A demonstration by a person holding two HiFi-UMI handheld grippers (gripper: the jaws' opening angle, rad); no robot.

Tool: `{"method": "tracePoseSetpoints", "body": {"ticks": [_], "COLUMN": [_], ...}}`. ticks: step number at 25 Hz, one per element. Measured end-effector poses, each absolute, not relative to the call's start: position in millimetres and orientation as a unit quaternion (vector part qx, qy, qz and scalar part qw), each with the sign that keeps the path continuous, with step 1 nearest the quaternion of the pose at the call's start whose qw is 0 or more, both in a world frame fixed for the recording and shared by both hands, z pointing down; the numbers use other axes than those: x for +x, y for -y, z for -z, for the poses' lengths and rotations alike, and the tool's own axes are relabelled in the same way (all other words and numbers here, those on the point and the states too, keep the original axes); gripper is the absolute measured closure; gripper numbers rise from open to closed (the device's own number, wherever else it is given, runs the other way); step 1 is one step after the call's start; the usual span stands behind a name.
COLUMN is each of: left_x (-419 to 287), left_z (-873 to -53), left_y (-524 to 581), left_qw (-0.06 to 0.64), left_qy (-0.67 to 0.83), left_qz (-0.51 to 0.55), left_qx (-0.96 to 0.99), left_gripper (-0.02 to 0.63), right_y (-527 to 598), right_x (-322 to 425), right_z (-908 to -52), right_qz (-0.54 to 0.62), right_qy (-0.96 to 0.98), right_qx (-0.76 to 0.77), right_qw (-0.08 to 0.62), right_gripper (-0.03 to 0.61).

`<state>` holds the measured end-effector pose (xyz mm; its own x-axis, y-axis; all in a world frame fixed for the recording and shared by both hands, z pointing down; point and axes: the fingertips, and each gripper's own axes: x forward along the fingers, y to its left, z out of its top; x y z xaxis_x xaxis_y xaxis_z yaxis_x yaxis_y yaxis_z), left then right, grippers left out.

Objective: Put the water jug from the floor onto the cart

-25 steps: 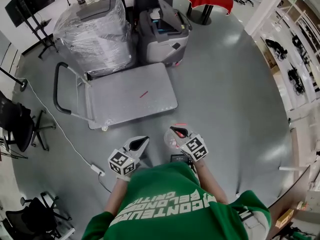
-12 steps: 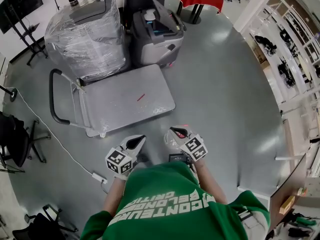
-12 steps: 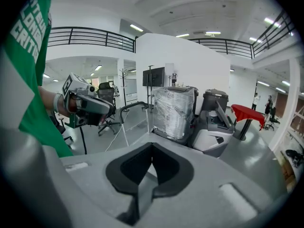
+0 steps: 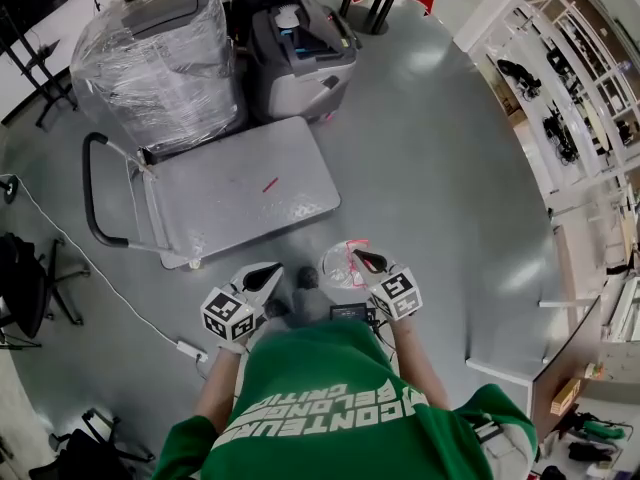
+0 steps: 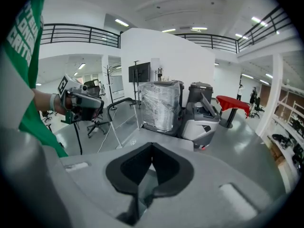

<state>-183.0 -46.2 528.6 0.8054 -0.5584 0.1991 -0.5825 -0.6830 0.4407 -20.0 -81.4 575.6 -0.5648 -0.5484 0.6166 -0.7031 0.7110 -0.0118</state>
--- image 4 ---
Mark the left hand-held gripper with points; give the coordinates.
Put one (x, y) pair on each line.
(227, 314)

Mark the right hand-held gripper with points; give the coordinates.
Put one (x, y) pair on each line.
(397, 294)

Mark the grey platform cart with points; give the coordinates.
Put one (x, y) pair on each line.
(235, 188)

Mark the person's left forearm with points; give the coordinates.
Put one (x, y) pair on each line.
(217, 388)

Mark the person's right forearm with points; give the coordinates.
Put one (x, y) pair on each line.
(417, 358)

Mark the person's dark shoe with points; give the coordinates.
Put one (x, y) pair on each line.
(276, 309)
(308, 276)

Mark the small black device box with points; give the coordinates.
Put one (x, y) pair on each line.
(349, 312)

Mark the person's grey trousers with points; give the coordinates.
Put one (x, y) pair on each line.
(312, 308)

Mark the red marker pen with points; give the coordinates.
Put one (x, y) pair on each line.
(270, 184)

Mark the white power adapter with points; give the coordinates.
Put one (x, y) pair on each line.
(192, 350)

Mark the person's green shirt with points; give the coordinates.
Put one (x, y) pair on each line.
(325, 408)

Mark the grey open-lid machine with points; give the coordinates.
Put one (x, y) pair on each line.
(300, 53)

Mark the black gear bundle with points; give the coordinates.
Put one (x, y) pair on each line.
(520, 75)
(561, 137)

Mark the yellow box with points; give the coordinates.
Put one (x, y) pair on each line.
(565, 396)

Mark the plastic-wrapped grey machine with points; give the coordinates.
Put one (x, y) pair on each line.
(155, 63)

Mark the black office chair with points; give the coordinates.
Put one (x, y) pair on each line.
(25, 288)

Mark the black chair with star base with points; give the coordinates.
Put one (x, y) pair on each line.
(95, 448)

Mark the black round foot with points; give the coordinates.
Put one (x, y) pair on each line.
(8, 188)

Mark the white shelf unit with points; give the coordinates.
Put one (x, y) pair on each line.
(565, 68)

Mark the green tool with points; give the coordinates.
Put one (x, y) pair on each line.
(602, 429)

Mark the black screen stand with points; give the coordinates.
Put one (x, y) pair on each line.
(30, 43)

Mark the brown desk with white frame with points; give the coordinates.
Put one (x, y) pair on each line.
(565, 363)

